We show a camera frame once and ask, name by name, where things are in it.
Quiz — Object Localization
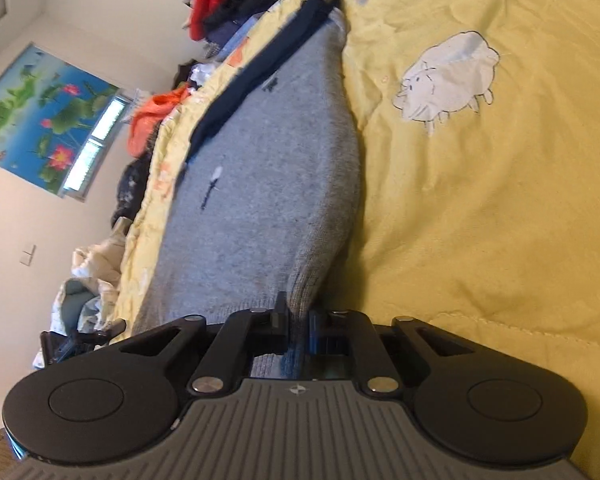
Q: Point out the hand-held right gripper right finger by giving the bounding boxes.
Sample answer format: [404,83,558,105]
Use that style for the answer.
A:
[307,309,473,401]

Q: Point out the white cloth heap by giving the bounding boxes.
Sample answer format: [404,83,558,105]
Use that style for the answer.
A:
[51,217,132,337]

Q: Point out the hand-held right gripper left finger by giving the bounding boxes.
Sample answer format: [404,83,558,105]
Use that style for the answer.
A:
[107,292,289,401]

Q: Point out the white crumpled cloth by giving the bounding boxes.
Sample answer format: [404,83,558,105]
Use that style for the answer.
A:
[187,62,221,91]

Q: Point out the window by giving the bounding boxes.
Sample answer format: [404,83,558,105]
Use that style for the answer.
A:
[60,94,134,204]

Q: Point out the dark patterned clothes heap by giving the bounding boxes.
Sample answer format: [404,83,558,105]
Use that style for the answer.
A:
[111,152,154,229]

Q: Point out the light blue knit cloth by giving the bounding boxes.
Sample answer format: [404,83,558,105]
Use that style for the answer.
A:
[206,14,262,62]

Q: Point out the orange plastic bag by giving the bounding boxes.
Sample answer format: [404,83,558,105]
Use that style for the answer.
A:
[126,85,191,157]

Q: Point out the lotus flower window blind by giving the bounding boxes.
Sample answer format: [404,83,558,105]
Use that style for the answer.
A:
[0,42,120,196]

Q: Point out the yellow printed quilt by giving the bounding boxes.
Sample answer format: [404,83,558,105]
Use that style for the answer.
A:
[111,0,600,480]

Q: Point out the grey knit sweater navy sleeves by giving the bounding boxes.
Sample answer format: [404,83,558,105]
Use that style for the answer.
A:
[130,0,365,382]

